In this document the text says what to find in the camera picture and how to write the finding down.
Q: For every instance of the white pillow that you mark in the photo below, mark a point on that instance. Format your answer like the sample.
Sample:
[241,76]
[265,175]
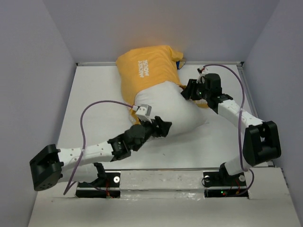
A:
[167,102]

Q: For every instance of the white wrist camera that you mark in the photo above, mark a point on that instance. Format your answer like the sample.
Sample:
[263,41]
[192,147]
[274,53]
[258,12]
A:
[143,112]
[202,72]

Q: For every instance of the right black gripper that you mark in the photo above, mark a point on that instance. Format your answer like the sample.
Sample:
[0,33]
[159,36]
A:
[189,90]

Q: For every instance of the aluminium frame rail right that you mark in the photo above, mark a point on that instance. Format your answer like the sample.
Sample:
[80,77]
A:
[249,106]

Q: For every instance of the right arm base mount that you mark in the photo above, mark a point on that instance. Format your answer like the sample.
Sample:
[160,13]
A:
[218,184]

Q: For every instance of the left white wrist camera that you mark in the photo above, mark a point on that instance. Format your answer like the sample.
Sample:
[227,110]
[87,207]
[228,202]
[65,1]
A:
[143,112]

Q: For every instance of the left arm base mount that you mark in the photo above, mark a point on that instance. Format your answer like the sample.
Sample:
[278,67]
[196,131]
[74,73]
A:
[105,186]

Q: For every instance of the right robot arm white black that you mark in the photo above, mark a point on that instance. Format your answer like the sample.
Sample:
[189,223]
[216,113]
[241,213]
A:
[259,139]

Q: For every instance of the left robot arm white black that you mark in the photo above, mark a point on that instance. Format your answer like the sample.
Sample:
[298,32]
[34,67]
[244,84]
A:
[53,165]

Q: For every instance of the aluminium frame rail back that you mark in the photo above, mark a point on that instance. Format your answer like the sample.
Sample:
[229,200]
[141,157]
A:
[199,63]

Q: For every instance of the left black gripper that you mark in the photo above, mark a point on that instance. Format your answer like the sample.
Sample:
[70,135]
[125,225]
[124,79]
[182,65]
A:
[163,128]

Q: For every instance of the aluminium frame rail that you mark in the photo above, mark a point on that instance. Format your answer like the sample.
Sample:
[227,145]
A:
[199,63]
[249,106]

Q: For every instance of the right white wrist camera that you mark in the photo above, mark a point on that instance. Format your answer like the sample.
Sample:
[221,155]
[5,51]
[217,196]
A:
[202,72]

